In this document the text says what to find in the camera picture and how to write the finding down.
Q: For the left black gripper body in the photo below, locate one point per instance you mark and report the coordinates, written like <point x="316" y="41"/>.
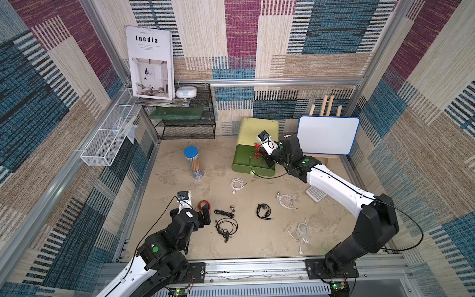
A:
<point x="199" y="222"/>

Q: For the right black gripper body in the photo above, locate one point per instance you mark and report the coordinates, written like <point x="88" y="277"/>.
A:
<point x="269" y="158"/>

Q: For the red earphones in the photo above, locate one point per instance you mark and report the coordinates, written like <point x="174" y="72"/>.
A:
<point x="203" y="204"/>
<point x="262" y="155"/>

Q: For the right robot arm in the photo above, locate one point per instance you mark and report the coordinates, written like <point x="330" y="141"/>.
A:
<point x="376" y="220"/>

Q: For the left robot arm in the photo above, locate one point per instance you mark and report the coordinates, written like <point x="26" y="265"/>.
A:
<point x="161" y="260"/>

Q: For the black earphones large loop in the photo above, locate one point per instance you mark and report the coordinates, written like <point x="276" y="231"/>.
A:
<point x="226" y="227"/>

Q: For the green three-drawer cabinet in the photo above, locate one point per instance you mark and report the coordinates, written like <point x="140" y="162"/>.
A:
<point x="247" y="158"/>

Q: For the white earphones centre right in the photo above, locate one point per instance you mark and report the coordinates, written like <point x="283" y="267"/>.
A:
<point x="286" y="201"/>

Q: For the white earphones near cabinet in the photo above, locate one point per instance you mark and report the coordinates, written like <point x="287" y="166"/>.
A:
<point x="237" y="184"/>

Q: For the black earphones round coil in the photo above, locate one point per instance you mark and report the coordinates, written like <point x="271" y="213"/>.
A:
<point x="264" y="211"/>

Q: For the small whiteboard on easel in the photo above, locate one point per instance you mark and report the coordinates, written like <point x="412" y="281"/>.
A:
<point x="326" y="135"/>

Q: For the white calculator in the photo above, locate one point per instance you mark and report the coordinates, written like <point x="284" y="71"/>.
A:
<point x="315" y="194"/>

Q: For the blue-lid pencil canister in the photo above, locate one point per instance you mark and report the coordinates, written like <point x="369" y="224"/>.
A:
<point x="191" y="154"/>

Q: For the green sheet on shelf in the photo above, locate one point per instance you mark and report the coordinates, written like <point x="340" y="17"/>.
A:
<point x="176" y="113"/>

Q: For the white oval case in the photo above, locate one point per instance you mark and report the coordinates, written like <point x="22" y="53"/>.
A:
<point x="186" y="92"/>

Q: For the Inedia magazine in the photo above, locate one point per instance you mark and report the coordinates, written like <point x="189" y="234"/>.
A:
<point x="150" y="53"/>

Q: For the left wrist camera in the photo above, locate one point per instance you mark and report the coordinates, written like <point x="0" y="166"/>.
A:
<point x="184" y="199"/>

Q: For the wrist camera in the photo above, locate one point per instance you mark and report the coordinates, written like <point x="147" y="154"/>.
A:
<point x="184" y="199"/>
<point x="266" y="144"/>

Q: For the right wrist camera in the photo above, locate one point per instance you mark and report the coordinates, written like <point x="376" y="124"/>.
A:
<point x="266" y="144"/>

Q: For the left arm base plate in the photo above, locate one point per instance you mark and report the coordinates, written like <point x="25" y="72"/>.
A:
<point x="194" y="274"/>

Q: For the black wire shelf rack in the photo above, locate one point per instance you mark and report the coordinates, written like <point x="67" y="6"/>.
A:
<point x="204" y="128"/>

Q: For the white wire basket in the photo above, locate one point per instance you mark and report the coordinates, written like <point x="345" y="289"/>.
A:
<point x="117" y="127"/>

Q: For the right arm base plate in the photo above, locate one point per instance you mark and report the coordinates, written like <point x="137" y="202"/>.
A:
<point x="320" y="268"/>

